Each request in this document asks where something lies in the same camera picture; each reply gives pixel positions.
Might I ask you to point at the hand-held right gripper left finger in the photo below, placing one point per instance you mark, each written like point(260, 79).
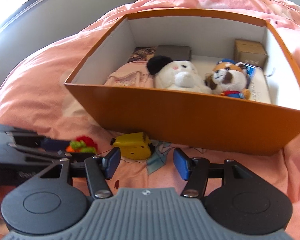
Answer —
point(113, 163)

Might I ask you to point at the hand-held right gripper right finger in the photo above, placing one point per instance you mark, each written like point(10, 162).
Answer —
point(181, 163)

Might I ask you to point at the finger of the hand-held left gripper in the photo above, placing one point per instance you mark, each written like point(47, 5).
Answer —
point(55, 143)
point(82, 157)

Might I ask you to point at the green red toy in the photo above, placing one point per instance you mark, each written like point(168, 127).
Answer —
point(83, 143)

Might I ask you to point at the yellow toy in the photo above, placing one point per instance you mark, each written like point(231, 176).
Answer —
point(132, 146)

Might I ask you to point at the orange cardboard box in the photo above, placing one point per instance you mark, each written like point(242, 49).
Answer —
point(190, 122)

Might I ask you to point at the pink wallet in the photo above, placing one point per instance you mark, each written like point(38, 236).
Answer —
point(126, 77)

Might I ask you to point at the white plush toy black ear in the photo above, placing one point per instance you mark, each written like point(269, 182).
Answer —
point(182, 76)

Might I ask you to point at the brown white dog plush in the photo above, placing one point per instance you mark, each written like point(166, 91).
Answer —
point(227, 76)

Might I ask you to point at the long white box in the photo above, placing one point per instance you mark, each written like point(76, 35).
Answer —
point(258, 90)

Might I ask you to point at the small gold box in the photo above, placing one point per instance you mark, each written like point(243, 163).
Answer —
point(250, 52)

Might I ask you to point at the pink printed duvet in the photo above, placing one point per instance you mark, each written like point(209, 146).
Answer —
point(40, 80)

